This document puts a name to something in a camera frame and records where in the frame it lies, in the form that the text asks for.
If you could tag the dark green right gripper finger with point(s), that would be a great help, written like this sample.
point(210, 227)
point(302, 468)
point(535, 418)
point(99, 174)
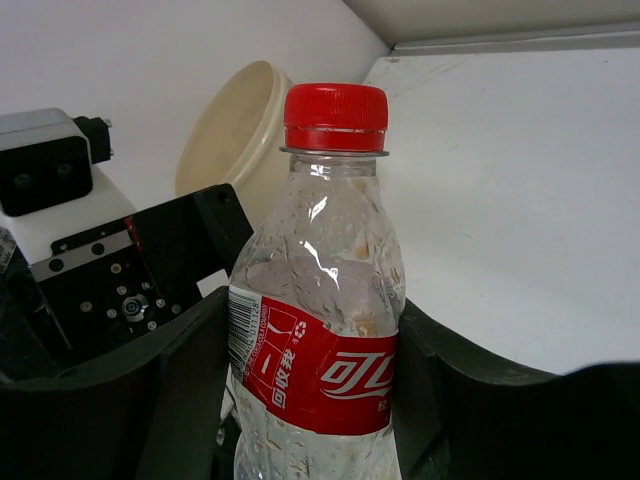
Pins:
point(463, 412)

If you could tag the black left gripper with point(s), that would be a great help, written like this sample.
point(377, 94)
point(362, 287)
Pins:
point(150, 409)

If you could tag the red label cola bottle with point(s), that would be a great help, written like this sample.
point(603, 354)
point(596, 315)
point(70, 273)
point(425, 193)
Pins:
point(315, 299)

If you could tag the beige plastic bin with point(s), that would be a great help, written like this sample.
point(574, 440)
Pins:
point(237, 140)

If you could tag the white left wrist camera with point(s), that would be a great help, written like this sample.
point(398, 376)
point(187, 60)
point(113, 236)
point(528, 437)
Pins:
point(52, 185)

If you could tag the aluminium table edge rail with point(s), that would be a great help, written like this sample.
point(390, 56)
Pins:
point(592, 37)

